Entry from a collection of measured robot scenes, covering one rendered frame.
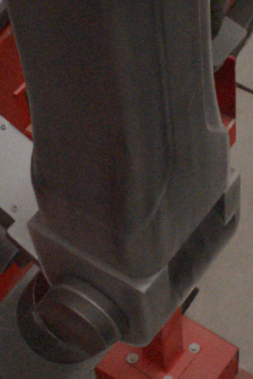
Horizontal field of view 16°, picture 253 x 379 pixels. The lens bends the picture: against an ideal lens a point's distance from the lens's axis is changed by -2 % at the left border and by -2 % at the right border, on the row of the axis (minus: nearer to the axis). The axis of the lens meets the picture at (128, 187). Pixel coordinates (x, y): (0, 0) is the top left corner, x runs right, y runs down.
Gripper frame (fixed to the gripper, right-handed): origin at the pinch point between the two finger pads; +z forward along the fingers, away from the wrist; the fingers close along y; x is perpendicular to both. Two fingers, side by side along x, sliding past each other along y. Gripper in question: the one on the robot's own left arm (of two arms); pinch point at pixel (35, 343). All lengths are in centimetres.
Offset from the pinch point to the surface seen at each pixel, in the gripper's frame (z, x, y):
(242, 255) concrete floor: 100, 24, -67
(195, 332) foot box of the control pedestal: 87, 23, -43
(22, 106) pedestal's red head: 28.9, -17.1, -26.6
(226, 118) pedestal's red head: 32, 1, -45
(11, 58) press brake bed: 44, -25, -38
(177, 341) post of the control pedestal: 80, 20, -37
